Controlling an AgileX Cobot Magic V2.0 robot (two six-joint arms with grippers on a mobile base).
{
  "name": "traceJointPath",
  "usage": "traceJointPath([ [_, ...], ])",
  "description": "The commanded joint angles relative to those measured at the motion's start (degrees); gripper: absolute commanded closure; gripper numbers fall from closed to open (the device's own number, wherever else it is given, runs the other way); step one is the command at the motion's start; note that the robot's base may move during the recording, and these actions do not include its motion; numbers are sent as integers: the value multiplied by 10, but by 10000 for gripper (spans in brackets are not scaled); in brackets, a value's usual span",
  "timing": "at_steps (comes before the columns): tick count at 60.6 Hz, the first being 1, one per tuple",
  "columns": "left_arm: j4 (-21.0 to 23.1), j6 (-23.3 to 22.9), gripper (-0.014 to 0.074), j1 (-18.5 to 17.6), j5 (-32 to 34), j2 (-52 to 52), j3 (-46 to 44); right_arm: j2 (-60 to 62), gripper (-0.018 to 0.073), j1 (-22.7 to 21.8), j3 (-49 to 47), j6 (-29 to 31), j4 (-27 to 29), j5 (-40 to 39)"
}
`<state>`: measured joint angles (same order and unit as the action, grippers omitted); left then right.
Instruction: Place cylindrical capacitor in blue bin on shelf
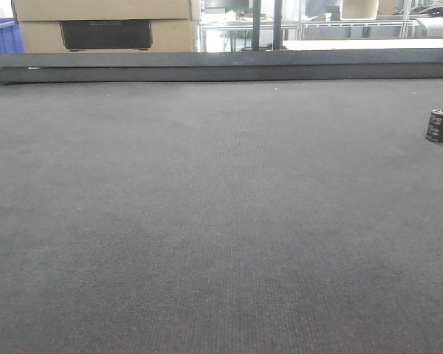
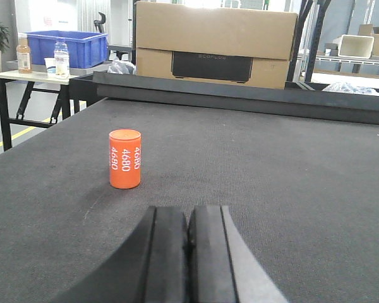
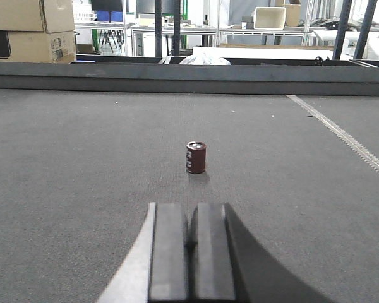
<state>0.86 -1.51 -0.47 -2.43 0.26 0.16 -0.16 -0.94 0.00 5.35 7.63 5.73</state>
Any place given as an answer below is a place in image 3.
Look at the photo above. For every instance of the brown cylindrical capacitor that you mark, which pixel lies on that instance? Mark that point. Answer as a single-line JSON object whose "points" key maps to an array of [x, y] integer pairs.
{"points": [[195, 157]]}

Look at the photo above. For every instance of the beige plastic tub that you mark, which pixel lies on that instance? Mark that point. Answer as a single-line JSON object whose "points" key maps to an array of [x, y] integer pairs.
{"points": [[269, 18]]}

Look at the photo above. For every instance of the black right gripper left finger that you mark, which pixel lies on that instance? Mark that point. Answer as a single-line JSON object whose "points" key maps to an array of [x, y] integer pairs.
{"points": [[156, 267]]}

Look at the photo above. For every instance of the black vertical post left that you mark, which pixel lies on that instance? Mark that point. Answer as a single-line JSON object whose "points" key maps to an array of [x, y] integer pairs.
{"points": [[158, 28]]}

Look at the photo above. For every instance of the dark grey table rail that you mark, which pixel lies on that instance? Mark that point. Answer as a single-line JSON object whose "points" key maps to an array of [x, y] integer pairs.
{"points": [[177, 78]]}

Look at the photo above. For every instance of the black vertical post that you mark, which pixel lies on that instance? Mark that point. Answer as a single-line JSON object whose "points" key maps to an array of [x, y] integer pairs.
{"points": [[158, 28], [177, 27]]}

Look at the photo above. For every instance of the lower cardboard box black print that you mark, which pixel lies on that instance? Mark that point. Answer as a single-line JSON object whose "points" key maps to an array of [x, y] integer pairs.
{"points": [[40, 47]]}

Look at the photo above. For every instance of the white plastic bag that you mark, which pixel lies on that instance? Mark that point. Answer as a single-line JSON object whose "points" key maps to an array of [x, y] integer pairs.
{"points": [[204, 60]]}

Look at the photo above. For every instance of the black vertical post right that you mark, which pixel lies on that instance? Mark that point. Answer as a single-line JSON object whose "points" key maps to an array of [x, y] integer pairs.
{"points": [[177, 27]]}

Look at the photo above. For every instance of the metal zipper strip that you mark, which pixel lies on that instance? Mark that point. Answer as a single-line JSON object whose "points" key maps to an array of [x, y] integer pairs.
{"points": [[359, 149]]}

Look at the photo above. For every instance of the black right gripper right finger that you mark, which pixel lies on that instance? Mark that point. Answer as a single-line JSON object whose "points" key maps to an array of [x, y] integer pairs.
{"points": [[229, 265]]}

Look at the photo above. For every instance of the upper cardboard box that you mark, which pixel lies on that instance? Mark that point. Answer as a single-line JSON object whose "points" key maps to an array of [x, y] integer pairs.
{"points": [[36, 16]]}

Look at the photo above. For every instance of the blue crate background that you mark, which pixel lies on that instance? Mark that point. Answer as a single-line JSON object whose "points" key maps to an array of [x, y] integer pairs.
{"points": [[113, 16]]}

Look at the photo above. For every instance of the white workbench table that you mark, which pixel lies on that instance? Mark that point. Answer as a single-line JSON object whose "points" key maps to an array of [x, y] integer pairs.
{"points": [[217, 33]]}

